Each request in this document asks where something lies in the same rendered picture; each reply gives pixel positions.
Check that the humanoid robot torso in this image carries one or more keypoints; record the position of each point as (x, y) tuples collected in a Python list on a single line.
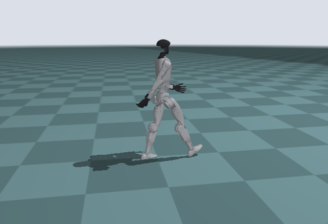
[(166, 80)]

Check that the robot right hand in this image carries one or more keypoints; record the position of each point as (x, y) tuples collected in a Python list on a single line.
[(144, 102)]

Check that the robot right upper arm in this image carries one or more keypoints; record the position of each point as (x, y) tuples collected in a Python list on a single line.
[(165, 66)]

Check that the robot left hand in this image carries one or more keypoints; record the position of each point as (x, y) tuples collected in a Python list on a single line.
[(178, 88)]

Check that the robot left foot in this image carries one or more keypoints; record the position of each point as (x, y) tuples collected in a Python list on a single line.
[(144, 156)]

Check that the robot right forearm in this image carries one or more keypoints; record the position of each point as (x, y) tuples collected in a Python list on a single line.
[(154, 87)]

